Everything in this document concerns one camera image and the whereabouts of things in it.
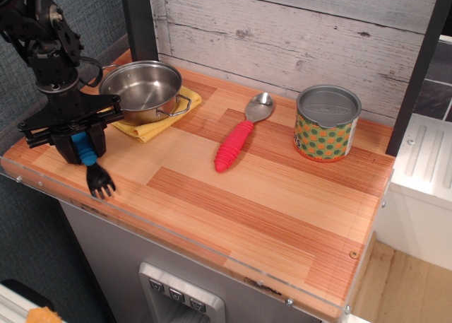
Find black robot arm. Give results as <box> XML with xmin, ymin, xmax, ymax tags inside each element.
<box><xmin>1</xmin><ymin>0</ymin><xmax>123</xmax><ymax>167</ymax></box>

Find dark vertical post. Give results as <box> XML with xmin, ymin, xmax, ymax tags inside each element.
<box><xmin>386</xmin><ymin>0</ymin><xmax>451</xmax><ymax>157</ymax></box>
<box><xmin>122</xmin><ymin>0</ymin><xmax>159</xmax><ymax>61</ymax></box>

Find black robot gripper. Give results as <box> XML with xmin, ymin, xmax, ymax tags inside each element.
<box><xmin>18</xmin><ymin>88</ymin><xmax>124</xmax><ymax>165</ymax></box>

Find patterned can with grey lid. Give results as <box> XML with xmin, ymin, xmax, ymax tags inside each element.
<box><xmin>294</xmin><ymin>85</ymin><xmax>362</xmax><ymax>163</ymax></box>

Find black braided cable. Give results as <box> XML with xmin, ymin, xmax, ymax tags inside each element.
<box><xmin>76</xmin><ymin>56</ymin><xmax>104</xmax><ymax>89</ymax></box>

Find yellow folded cloth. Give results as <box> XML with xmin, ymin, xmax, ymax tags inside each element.
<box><xmin>112</xmin><ymin>86</ymin><xmax>202</xmax><ymax>143</ymax></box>

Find grey cabinet with button panel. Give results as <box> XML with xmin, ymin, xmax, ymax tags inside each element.
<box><xmin>61</xmin><ymin>203</ymin><xmax>319</xmax><ymax>322</ymax></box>

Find dark vertical post left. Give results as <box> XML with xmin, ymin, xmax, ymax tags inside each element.
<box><xmin>122</xmin><ymin>0</ymin><xmax>159</xmax><ymax>61</ymax></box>

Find blue handled metal fork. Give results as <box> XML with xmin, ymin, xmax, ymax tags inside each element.
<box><xmin>71</xmin><ymin>132</ymin><xmax>116</xmax><ymax>199</ymax></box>

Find red handled metal spoon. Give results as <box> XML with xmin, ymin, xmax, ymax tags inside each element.
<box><xmin>214</xmin><ymin>93</ymin><xmax>273</xmax><ymax>172</ymax></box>

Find stainless steel pot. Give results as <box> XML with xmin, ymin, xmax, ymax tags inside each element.
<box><xmin>99</xmin><ymin>61</ymin><xmax>193</xmax><ymax>126</ymax></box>

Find dark vertical post right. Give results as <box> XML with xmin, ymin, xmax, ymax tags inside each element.
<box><xmin>386</xmin><ymin>0</ymin><xmax>451</xmax><ymax>157</ymax></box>

